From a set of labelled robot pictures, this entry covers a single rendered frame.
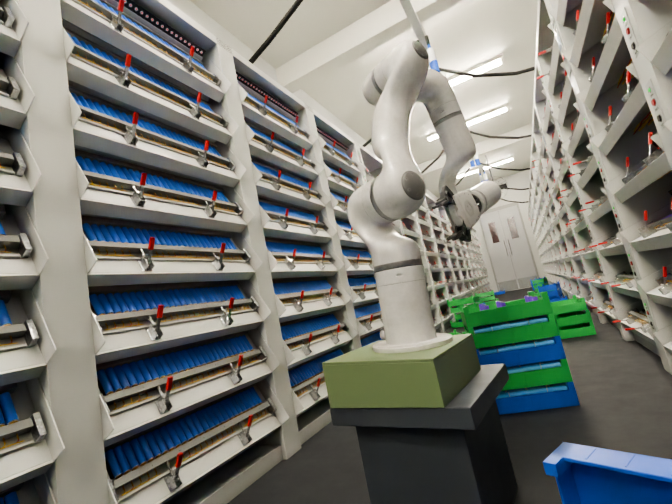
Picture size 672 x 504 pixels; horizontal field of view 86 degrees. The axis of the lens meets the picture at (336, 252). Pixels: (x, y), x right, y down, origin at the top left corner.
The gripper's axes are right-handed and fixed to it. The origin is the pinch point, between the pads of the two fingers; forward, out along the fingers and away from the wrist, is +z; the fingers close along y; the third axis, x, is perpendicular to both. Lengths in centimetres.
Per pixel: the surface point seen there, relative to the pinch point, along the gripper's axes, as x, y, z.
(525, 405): 17, 75, -26
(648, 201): -28, 32, -94
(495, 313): 18, 43, -35
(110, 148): 57, -59, 48
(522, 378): 15, 67, -30
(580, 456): -24, 37, 35
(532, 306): 7, 45, -42
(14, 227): 55, -43, 76
